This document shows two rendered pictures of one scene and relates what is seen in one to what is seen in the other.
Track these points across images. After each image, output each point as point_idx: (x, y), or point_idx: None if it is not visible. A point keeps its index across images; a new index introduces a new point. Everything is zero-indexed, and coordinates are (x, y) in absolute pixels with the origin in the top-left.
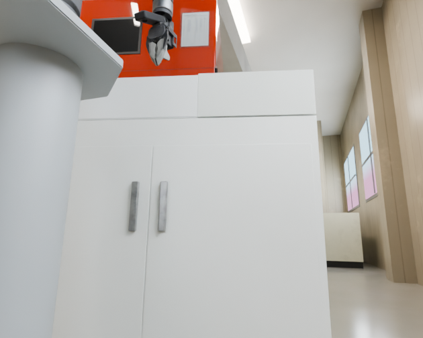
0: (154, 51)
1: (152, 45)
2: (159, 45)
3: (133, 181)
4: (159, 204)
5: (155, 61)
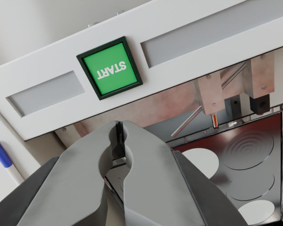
0: (130, 155)
1: (149, 187)
2: (81, 175)
3: (121, 10)
4: (98, 22)
5: (123, 121)
